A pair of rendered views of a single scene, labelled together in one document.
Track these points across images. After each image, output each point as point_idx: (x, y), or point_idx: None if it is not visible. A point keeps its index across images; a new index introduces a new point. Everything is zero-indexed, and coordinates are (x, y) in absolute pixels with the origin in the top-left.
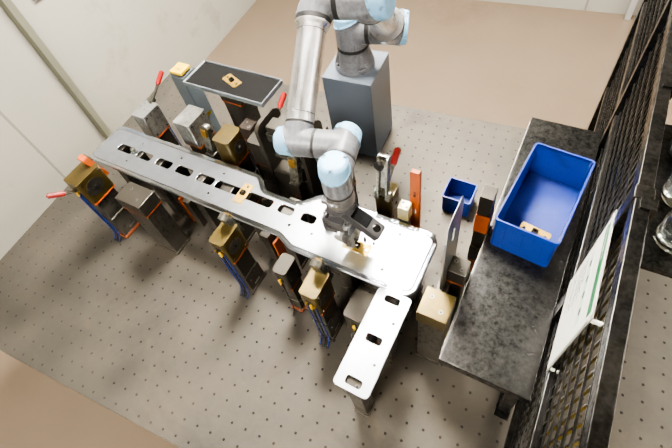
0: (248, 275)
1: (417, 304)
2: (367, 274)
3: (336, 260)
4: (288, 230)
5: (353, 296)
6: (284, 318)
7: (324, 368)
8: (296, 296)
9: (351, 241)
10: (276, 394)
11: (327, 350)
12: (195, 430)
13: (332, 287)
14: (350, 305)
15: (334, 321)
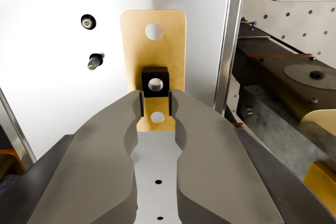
0: None
1: None
2: None
3: (207, 103)
4: (172, 214)
5: None
6: (232, 95)
7: (286, 12)
8: (226, 105)
9: (229, 152)
10: (328, 54)
11: (259, 21)
12: None
13: (270, 70)
14: None
15: (242, 30)
